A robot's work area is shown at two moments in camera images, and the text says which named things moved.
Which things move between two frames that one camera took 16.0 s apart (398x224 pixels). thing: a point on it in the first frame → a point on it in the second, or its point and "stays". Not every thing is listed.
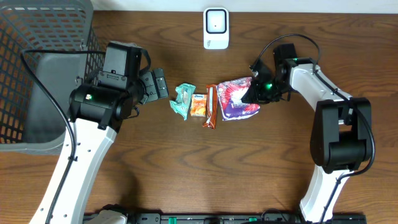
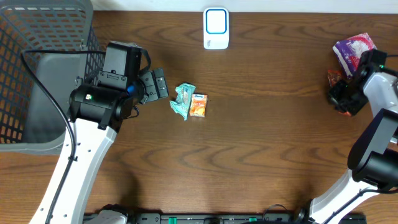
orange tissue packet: x=198 y=105 stays
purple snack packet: x=230 y=94 → x=349 y=51
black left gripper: x=158 y=83 stays
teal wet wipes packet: x=181 y=104 stays
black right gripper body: x=269 y=91 → x=349 y=98
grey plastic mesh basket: x=48 y=49 stays
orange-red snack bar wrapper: x=212 y=101 → x=334 y=76
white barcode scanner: x=216 y=28 stays
